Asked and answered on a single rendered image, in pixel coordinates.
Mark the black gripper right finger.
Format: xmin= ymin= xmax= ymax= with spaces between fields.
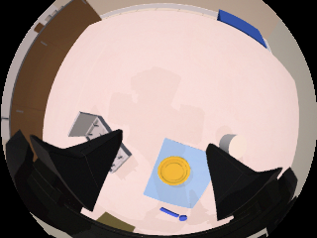
xmin=205 ymin=143 xmax=282 ymax=221

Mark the light blue flat mat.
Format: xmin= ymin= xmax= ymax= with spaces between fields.
xmin=143 ymin=138 xmax=211 ymax=209

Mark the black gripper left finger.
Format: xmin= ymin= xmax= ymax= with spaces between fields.
xmin=29 ymin=130 xmax=123 ymax=211

